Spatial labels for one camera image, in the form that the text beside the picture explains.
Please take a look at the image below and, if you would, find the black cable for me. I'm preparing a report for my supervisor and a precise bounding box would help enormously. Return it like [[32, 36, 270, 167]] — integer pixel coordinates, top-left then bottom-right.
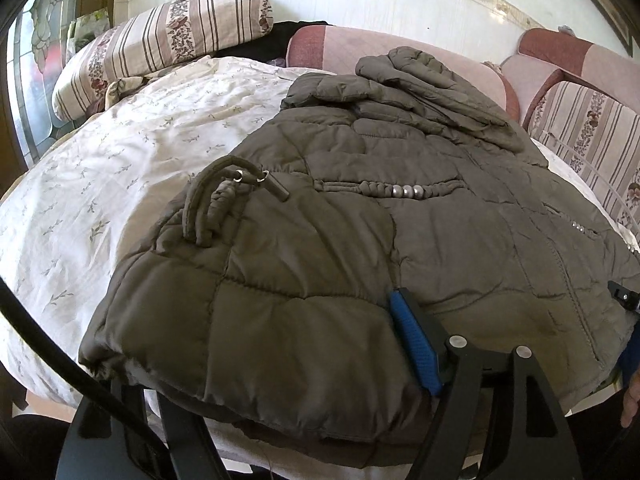
[[0, 277, 166, 461]]

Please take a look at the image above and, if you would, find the pink bolster cushion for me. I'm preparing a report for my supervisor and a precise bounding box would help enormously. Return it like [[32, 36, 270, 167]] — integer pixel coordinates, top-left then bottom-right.
[[286, 25, 521, 121]]

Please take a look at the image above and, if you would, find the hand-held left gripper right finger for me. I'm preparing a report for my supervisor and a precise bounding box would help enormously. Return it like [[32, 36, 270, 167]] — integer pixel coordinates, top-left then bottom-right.
[[389, 287, 583, 480]]

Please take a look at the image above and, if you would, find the green printed packet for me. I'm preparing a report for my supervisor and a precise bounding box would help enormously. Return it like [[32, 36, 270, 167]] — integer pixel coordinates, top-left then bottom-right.
[[67, 9, 112, 53]]

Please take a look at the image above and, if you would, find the pink patchwork cushion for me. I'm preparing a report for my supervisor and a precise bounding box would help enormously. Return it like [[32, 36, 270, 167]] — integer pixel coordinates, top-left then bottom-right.
[[500, 27, 640, 121]]

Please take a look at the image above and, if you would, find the striped floral sofa cushion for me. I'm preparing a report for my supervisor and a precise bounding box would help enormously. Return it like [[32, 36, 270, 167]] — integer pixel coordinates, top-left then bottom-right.
[[520, 80, 640, 231]]

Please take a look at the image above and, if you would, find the stained glass window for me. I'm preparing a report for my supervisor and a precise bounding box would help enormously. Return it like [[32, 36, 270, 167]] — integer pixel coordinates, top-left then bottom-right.
[[0, 0, 118, 181]]

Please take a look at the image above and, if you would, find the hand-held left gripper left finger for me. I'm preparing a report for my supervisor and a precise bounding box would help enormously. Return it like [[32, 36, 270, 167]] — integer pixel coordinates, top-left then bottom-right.
[[107, 377, 218, 480]]

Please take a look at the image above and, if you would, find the black cloth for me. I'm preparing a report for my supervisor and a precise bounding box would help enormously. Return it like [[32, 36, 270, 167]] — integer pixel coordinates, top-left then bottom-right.
[[212, 20, 331, 66]]

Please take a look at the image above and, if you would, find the striped floral pillow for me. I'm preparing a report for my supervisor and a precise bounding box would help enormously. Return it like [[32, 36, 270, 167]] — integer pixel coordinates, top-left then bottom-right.
[[51, 0, 274, 122]]

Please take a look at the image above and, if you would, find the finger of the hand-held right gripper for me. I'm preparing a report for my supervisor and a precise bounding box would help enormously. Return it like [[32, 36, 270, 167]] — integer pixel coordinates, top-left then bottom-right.
[[607, 280, 640, 313], [616, 322, 640, 387]]

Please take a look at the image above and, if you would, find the white floral bed quilt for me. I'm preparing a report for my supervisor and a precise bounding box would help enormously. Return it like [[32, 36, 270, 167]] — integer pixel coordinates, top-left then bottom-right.
[[0, 55, 640, 480]]

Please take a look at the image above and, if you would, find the person's right hand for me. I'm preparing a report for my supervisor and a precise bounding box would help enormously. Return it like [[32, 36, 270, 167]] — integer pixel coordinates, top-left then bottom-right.
[[620, 379, 640, 429]]

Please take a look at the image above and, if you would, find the olive hooded puffer jacket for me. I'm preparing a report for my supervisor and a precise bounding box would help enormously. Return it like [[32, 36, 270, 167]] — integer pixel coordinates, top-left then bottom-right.
[[77, 46, 640, 466]]

